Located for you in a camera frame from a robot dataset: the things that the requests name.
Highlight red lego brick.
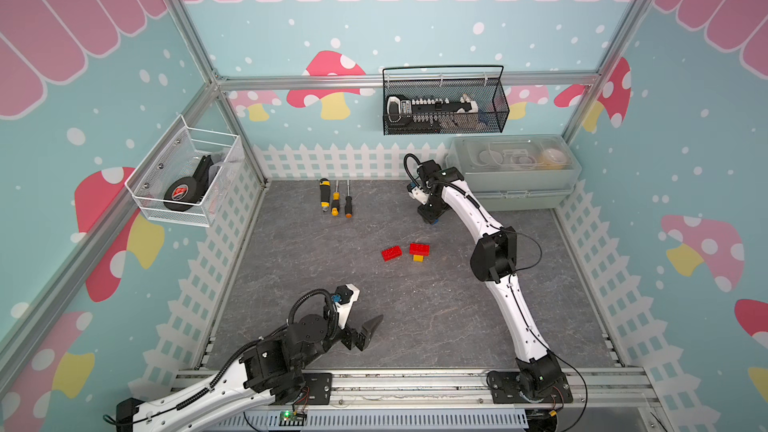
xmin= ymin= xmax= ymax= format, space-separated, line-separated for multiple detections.
xmin=409 ymin=243 xmax=430 ymax=257
xmin=381 ymin=246 xmax=403 ymax=262

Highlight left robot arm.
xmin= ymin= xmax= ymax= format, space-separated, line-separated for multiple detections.
xmin=102 ymin=284 xmax=384 ymax=431

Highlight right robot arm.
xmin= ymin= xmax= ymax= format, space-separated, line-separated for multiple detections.
xmin=403 ymin=153 xmax=572 ymax=405

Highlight green plastic storage box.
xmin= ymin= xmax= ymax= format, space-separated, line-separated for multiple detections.
xmin=445 ymin=135 xmax=582 ymax=212

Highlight orange black screwdriver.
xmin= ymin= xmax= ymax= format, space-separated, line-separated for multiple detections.
xmin=344 ymin=181 xmax=353 ymax=218

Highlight white items in basket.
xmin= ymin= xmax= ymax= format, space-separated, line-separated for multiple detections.
xmin=384 ymin=94 xmax=479 ymax=129

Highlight small yellow screwdriver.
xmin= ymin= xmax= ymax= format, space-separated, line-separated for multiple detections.
xmin=331 ymin=182 xmax=340 ymax=217

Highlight thick yellow black screwdriver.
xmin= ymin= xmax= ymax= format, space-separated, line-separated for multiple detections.
xmin=319 ymin=178 xmax=331 ymax=212

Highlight black tape roll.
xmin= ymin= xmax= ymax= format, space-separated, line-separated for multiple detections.
xmin=163 ymin=155 xmax=214 ymax=212

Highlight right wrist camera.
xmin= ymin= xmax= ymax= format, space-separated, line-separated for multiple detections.
xmin=407 ymin=182 xmax=429 ymax=205

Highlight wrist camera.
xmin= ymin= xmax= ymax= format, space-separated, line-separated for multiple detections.
xmin=407 ymin=182 xmax=429 ymax=205
xmin=331 ymin=284 xmax=360 ymax=330

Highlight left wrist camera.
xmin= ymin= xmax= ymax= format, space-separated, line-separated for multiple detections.
xmin=331 ymin=284 xmax=360 ymax=330

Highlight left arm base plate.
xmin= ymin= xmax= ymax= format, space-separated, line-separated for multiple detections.
xmin=269 ymin=372 xmax=333 ymax=405

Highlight black wire mesh basket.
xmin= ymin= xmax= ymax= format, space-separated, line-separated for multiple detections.
xmin=381 ymin=65 xmax=510 ymax=135

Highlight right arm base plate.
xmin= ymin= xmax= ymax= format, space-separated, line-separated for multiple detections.
xmin=486 ymin=371 xmax=573 ymax=408

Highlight clear wall bin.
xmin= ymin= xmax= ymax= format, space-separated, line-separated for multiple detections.
xmin=125 ymin=116 xmax=244 ymax=227

